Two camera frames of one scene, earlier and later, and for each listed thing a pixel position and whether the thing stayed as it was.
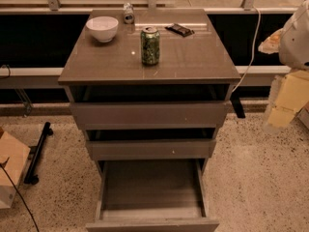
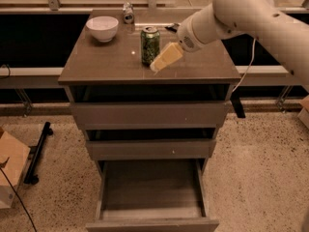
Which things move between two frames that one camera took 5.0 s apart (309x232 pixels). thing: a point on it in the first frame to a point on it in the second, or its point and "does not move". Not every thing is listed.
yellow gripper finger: (293, 96) to (169, 54)
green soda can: (150, 46) does not move
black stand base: (35, 152) does not move
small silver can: (128, 14) does not move
